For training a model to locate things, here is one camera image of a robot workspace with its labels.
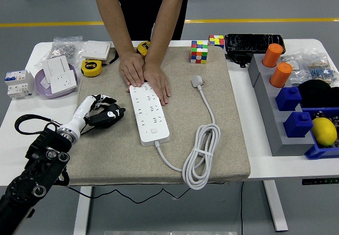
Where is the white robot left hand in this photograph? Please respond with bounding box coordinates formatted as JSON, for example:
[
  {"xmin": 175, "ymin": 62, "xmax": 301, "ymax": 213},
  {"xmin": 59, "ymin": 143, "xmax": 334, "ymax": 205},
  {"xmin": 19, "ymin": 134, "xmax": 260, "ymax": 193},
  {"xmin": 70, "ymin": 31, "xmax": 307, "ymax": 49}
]
[{"xmin": 59, "ymin": 94, "xmax": 127, "ymax": 141}]

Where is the black wrapped tray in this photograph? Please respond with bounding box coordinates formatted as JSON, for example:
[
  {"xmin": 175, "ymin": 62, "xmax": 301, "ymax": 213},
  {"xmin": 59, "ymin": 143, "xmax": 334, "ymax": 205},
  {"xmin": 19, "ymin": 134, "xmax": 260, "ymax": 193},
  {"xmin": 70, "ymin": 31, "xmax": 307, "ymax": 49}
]
[{"xmin": 224, "ymin": 33, "xmax": 287, "ymax": 55}]

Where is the small yellow tape measure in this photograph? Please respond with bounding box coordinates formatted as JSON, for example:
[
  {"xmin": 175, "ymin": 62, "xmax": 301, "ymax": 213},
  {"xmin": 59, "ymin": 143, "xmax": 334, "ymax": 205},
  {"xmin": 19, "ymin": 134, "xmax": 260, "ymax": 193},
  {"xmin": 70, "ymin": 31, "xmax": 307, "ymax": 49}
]
[{"xmin": 136, "ymin": 41, "xmax": 151, "ymax": 58}]

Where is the black hanging cable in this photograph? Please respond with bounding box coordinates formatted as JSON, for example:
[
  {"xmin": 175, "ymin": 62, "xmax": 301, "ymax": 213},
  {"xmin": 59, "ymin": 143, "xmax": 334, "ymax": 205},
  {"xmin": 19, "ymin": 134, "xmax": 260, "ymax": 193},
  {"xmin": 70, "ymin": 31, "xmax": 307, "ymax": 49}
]
[{"xmin": 240, "ymin": 181, "xmax": 245, "ymax": 235}]

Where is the white table leg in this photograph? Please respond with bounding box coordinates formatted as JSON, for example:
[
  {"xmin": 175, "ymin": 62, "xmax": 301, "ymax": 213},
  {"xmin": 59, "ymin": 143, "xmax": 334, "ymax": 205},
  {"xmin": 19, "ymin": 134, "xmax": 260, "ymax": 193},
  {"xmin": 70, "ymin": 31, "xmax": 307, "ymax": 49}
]
[
  {"xmin": 73, "ymin": 186, "xmax": 93, "ymax": 235},
  {"xmin": 262, "ymin": 180, "xmax": 289, "ymax": 232}
]

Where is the black plug adapter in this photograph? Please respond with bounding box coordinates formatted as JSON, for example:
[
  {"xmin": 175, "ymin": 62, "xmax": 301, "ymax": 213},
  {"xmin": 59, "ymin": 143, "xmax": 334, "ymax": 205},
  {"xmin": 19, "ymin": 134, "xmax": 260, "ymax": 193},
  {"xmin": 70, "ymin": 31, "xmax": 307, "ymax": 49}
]
[{"xmin": 87, "ymin": 103, "xmax": 125, "ymax": 129}]

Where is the grey-brown fabric mat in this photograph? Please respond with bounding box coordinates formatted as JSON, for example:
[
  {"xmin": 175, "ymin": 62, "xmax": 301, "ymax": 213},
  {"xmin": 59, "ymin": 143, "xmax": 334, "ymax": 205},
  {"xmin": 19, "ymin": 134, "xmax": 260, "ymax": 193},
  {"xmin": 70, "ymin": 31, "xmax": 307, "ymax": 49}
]
[{"xmin": 66, "ymin": 46, "xmax": 252, "ymax": 186}]

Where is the white switch plate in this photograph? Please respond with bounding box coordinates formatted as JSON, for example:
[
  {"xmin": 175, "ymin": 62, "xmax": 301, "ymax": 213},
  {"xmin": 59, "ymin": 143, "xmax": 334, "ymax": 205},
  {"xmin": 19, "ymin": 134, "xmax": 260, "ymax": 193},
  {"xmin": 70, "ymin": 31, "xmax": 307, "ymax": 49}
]
[{"xmin": 41, "ymin": 56, "xmax": 72, "ymax": 85}]

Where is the small colourful puzzle cube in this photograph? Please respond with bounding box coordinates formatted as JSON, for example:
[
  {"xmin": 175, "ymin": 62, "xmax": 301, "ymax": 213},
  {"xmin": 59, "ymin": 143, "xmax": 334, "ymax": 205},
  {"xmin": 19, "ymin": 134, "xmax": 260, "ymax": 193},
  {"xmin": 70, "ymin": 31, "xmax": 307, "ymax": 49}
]
[{"xmin": 208, "ymin": 34, "xmax": 225, "ymax": 49}]

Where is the white socket plate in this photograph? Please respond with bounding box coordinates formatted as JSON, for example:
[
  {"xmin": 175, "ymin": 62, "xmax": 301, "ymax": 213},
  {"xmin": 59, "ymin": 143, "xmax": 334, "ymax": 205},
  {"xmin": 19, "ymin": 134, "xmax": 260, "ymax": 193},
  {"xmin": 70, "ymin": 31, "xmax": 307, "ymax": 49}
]
[{"xmin": 49, "ymin": 71, "xmax": 79, "ymax": 95}]

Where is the purple bowl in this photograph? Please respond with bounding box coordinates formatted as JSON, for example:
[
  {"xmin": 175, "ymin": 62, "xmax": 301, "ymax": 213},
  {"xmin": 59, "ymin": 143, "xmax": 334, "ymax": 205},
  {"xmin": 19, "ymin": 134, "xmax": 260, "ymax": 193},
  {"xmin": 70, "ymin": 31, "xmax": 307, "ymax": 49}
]
[{"xmin": 34, "ymin": 64, "xmax": 79, "ymax": 100}]

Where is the white power cord with plug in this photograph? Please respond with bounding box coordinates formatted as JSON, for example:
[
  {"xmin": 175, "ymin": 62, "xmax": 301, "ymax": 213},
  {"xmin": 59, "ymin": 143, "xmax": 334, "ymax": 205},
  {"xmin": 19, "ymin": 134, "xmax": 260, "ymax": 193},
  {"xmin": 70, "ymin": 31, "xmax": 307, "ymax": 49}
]
[{"xmin": 155, "ymin": 75, "xmax": 221, "ymax": 191}]

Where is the grey stepped block holder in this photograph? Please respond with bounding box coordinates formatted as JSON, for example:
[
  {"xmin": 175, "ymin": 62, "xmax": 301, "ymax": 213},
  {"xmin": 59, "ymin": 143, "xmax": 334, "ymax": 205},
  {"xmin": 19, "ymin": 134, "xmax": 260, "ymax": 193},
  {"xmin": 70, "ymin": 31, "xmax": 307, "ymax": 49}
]
[{"xmin": 248, "ymin": 53, "xmax": 316, "ymax": 157}]

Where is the person's right hand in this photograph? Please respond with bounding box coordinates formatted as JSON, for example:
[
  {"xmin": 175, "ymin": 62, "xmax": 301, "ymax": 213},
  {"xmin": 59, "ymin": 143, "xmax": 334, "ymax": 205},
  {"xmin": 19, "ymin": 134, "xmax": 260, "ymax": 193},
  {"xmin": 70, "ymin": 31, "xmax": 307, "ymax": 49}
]
[{"xmin": 118, "ymin": 51, "xmax": 146, "ymax": 88}]

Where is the large yellow tape measure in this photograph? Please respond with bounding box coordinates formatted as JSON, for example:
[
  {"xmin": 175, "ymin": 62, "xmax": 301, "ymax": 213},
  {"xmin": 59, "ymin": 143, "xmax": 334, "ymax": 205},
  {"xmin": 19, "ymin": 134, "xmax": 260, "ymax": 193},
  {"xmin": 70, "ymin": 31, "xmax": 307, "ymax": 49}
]
[{"xmin": 81, "ymin": 59, "xmax": 108, "ymax": 78}]

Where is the black cloth bundle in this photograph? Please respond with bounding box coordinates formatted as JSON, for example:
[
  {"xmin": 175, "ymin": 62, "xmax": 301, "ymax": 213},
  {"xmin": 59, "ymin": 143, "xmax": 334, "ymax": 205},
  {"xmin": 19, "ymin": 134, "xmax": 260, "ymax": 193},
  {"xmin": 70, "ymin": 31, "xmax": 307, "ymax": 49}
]
[{"xmin": 297, "ymin": 79, "xmax": 339, "ymax": 109}]

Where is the black table control panel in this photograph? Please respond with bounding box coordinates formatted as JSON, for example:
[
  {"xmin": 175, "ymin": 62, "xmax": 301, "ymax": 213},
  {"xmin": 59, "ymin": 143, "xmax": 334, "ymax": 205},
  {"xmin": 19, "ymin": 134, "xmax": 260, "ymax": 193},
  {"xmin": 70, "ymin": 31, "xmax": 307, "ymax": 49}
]
[{"xmin": 301, "ymin": 177, "xmax": 339, "ymax": 186}]

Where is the clear bag of screws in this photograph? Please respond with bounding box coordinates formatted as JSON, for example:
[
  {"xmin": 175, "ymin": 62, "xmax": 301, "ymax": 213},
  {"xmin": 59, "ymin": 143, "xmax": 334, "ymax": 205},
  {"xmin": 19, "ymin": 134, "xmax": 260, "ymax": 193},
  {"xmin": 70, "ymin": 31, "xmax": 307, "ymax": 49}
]
[{"xmin": 34, "ymin": 36, "xmax": 88, "ymax": 68}]

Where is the person's left hand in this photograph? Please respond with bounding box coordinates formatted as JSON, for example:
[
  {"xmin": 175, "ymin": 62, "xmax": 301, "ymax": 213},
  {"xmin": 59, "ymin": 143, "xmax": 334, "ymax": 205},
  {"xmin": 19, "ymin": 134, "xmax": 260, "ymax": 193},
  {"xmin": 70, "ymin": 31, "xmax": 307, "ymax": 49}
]
[{"xmin": 142, "ymin": 61, "xmax": 172, "ymax": 106}]

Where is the white power strip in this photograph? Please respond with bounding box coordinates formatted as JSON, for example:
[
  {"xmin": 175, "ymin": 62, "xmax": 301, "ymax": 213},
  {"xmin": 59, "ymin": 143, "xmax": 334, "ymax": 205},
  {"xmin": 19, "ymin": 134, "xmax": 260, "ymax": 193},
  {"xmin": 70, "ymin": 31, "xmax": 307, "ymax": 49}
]
[{"xmin": 129, "ymin": 83, "xmax": 170, "ymax": 148}]

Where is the yellow lemon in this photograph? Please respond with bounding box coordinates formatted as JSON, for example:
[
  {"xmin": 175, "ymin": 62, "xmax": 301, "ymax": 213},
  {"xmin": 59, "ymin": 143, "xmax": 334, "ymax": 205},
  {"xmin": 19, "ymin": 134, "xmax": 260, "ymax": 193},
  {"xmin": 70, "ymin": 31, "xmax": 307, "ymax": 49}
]
[{"xmin": 311, "ymin": 116, "xmax": 338, "ymax": 148}]

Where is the large colourful puzzle cube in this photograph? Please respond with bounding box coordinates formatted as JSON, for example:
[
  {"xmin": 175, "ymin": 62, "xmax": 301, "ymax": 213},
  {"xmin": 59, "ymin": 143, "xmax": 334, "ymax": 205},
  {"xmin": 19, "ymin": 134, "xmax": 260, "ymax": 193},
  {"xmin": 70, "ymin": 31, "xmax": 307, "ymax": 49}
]
[{"xmin": 190, "ymin": 40, "xmax": 209, "ymax": 65}]

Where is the white circuit breaker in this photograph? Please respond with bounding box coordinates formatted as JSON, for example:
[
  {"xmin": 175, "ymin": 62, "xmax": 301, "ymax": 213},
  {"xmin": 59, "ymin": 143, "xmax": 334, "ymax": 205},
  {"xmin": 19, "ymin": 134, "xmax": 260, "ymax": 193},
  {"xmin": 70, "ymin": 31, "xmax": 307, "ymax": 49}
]
[{"xmin": 4, "ymin": 70, "xmax": 35, "ymax": 101}]

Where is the blue knobbed block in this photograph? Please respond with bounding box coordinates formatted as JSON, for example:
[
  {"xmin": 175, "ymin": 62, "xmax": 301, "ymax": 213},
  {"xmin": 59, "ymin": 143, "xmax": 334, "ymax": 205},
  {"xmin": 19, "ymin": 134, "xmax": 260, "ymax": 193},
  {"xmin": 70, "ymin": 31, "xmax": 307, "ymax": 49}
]
[
  {"xmin": 283, "ymin": 111, "xmax": 314, "ymax": 138},
  {"xmin": 275, "ymin": 86, "xmax": 302, "ymax": 112}
]

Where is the person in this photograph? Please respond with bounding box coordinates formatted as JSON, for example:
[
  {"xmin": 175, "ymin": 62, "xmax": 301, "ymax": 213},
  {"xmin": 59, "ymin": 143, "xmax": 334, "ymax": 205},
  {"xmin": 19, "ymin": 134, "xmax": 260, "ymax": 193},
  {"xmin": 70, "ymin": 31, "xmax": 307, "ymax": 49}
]
[{"xmin": 118, "ymin": 0, "xmax": 193, "ymax": 41}]

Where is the white wall switch panel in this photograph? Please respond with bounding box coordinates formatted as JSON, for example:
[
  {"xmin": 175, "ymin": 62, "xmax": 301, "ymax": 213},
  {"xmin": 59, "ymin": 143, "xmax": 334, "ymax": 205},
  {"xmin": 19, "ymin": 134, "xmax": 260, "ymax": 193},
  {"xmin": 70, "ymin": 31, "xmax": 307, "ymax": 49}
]
[{"xmin": 82, "ymin": 40, "xmax": 112, "ymax": 61}]

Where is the black device with tab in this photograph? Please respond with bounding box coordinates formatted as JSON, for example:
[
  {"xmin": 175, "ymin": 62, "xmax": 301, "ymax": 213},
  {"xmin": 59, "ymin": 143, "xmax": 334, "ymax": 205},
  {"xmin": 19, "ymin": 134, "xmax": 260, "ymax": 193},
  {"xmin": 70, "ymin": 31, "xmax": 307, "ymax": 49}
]
[{"xmin": 226, "ymin": 51, "xmax": 255, "ymax": 68}]

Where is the clear bag of resistors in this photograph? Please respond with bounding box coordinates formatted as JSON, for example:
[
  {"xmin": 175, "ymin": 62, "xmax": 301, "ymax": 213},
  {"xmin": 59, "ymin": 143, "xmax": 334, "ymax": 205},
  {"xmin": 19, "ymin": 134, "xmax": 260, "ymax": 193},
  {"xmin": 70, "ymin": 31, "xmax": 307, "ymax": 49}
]
[{"xmin": 306, "ymin": 47, "xmax": 339, "ymax": 85}]

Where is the blue plastic bin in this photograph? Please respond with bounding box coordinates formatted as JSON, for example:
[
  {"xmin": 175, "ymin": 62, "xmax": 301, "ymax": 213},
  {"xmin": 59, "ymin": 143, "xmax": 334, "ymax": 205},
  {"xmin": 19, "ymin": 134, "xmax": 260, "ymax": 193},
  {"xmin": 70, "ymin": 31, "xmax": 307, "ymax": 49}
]
[{"xmin": 301, "ymin": 107, "xmax": 339, "ymax": 160}]

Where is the clear bag of small parts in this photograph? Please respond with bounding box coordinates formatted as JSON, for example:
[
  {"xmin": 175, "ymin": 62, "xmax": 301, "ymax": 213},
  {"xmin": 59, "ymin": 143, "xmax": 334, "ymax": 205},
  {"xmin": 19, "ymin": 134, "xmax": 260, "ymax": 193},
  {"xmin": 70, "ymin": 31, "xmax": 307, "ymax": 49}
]
[{"xmin": 280, "ymin": 52, "xmax": 312, "ymax": 87}]

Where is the orange cylinder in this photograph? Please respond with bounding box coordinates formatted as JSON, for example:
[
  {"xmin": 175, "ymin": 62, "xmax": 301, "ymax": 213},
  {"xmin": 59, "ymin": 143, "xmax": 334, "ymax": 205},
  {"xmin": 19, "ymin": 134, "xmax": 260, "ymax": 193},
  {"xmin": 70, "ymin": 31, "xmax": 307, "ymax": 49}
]
[
  {"xmin": 270, "ymin": 62, "xmax": 293, "ymax": 88},
  {"xmin": 262, "ymin": 43, "xmax": 284, "ymax": 68}
]

